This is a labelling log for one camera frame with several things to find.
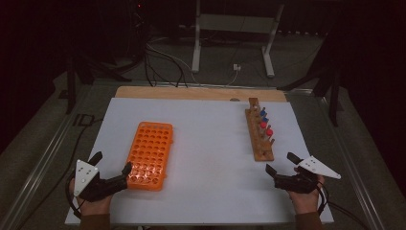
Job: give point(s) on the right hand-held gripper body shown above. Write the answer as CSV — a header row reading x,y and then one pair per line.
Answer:
x,y
297,183

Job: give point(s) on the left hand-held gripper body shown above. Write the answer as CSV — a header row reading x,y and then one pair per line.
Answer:
x,y
85,174

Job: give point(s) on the wooden tube rack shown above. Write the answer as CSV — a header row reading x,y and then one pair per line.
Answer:
x,y
260,147

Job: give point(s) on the orange plastic tube rack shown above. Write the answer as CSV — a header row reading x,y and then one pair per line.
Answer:
x,y
150,153

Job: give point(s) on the red-capped test tube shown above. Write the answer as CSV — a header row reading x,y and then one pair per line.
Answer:
x,y
263,125
269,132

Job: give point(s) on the person's right hand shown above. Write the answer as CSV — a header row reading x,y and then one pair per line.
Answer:
x,y
304,202

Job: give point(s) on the person's left hand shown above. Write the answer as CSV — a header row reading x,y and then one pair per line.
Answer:
x,y
94,207

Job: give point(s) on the white table mat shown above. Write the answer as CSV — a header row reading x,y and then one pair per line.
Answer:
x,y
207,143

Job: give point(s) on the black tripod stand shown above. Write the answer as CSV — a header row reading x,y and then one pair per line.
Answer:
x,y
334,96
71,86

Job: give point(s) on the white power plug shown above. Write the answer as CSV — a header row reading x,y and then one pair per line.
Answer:
x,y
236,67

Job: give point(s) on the dark equipment rack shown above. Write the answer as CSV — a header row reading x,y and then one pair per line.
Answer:
x,y
138,28

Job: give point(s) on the white metal desk frame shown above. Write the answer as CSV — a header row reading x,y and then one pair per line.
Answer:
x,y
236,24

